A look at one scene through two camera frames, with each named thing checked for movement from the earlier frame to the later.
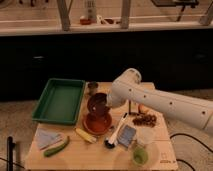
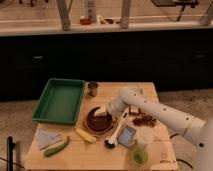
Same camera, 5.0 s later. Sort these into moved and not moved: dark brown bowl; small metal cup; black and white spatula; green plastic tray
Moved: dark brown bowl
Not moved: small metal cup; black and white spatula; green plastic tray
